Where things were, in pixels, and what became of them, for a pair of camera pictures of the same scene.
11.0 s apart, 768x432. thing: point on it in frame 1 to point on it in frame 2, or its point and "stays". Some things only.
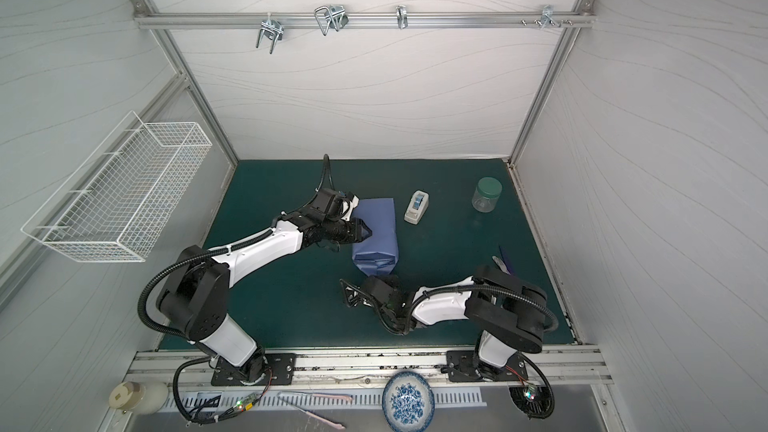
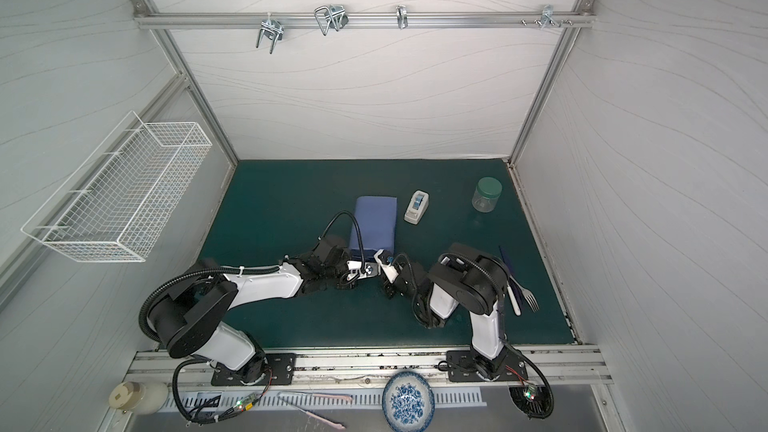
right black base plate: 462,366 stays
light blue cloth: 378,253 stays
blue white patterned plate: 408,403 stays
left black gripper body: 335,230 to 332,275
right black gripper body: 369,291 to 396,280
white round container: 141,397 stays
